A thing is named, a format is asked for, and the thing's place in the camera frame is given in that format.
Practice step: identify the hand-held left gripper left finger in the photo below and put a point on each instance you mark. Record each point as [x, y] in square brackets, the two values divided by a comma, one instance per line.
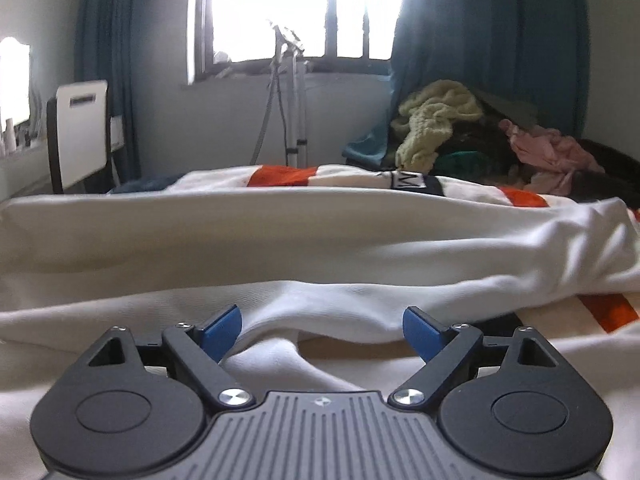
[220, 332]

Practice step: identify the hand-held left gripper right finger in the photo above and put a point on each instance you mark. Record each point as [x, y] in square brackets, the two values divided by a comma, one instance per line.
[422, 332]

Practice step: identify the white pants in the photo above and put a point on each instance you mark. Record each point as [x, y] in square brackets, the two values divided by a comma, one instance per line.
[300, 240]

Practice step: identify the teal garment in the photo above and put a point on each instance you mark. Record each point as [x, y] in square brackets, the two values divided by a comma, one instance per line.
[465, 162]

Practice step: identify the light blue cloth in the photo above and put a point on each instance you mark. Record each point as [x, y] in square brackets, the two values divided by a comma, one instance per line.
[367, 150]

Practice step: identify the dark brown garment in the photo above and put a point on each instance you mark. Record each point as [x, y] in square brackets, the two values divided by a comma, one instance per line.
[477, 141]

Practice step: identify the pink garment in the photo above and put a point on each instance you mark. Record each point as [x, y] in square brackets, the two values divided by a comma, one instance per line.
[545, 152]

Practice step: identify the metal tripod stand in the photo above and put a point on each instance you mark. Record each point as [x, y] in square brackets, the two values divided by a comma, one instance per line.
[300, 110]

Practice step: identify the grey green garment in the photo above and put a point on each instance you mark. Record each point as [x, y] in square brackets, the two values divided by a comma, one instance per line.
[505, 107]

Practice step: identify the white chair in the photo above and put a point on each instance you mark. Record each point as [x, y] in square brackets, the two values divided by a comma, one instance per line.
[80, 135]

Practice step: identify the black armchair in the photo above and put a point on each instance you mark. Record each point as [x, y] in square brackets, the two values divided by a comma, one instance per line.
[612, 162]

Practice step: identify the white dressing table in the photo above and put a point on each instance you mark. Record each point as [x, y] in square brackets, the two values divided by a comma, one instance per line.
[20, 172]

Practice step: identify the white crumpled cloth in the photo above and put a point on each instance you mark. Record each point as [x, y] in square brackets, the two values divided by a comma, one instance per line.
[222, 56]

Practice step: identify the group of cosmetic bottles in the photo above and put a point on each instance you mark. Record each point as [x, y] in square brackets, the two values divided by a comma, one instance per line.
[15, 137]

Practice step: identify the blue curtain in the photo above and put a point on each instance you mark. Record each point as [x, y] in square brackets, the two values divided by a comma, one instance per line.
[107, 35]
[500, 35]

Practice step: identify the wavy edged mirror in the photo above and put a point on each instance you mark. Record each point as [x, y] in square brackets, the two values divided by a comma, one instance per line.
[14, 85]

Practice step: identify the dark framed window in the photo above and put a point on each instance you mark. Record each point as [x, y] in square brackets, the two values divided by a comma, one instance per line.
[300, 5]

